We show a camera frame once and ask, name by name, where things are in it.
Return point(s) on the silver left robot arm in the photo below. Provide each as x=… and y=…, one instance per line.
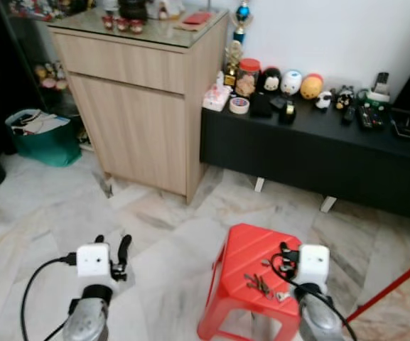
x=87, y=320

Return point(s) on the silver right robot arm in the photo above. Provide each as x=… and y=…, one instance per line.
x=318, y=320

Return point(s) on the red plastic stool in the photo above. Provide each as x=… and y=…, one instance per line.
x=251, y=249

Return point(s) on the metal key bunch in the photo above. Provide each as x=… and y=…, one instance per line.
x=260, y=285

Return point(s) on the black low console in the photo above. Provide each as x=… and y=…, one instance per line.
x=311, y=153

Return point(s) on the red edge strip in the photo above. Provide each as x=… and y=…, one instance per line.
x=389, y=288

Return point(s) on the green storage bag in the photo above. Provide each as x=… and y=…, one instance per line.
x=48, y=148

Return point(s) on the light wooden cabinet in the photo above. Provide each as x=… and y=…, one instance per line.
x=141, y=121

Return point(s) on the white papers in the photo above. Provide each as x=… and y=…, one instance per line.
x=41, y=122

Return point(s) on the black square box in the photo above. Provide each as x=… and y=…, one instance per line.
x=260, y=105

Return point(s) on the white tape roll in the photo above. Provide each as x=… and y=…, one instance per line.
x=239, y=106

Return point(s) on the small white animal figure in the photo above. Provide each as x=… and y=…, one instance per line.
x=323, y=100

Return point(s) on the wide black remote control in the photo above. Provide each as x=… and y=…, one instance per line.
x=370, y=118

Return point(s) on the black and white figure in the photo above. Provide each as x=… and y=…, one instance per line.
x=344, y=97

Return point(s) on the orange round toy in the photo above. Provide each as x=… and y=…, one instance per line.
x=311, y=87

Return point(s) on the flat black device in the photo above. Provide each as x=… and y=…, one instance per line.
x=407, y=126

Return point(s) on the pink tissue box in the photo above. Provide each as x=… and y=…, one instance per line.
x=216, y=99

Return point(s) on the white egg shaped toy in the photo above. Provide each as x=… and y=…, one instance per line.
x=290, y=83

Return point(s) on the black round plush toy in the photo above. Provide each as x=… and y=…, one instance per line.
x=271, y=79

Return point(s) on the red lidded snack jar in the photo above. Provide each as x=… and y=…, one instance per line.
x=247, y=79

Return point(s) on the gold trophy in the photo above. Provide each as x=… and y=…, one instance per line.
x=232, y=62

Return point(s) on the dark glass display cabinet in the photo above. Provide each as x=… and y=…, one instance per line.
x=30, y=57

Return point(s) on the black pot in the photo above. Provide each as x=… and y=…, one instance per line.
x=133, y=8

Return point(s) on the blue ball trophy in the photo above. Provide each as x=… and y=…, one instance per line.
x=243, y=13

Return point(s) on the white figurine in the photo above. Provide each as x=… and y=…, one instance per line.
x=165, y=8

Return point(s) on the red booklet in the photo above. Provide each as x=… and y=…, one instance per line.
x=197, y=18

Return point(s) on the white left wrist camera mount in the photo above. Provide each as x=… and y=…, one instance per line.
x=92, y=260

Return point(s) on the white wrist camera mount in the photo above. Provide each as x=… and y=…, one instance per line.
x=314, y=264
x=92, y=260

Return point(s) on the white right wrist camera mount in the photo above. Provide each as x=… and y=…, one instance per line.
x=314, y=264

